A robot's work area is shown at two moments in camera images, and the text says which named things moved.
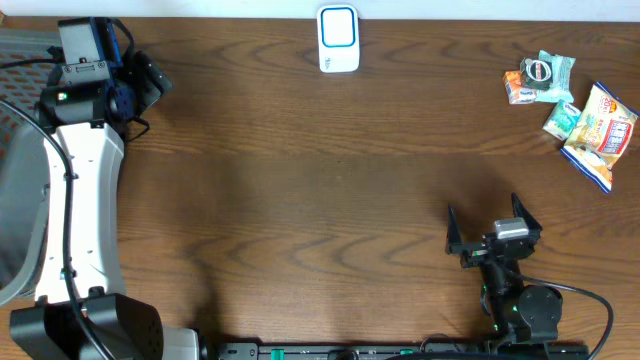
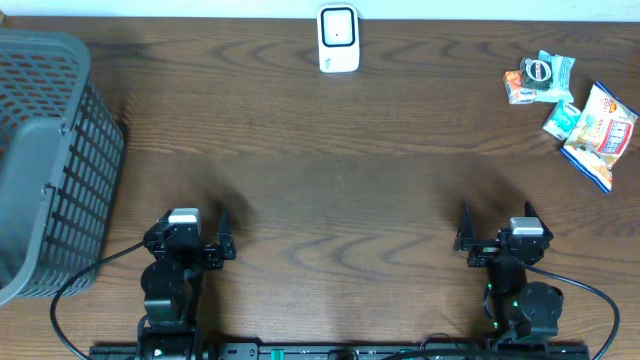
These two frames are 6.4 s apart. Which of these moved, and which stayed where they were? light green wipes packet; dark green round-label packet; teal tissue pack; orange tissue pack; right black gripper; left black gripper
Moved: right black gripper; left black gripper
Stayed: teal tissue pack; orange tissue pack; dark green round-label packet; light green wipes packet
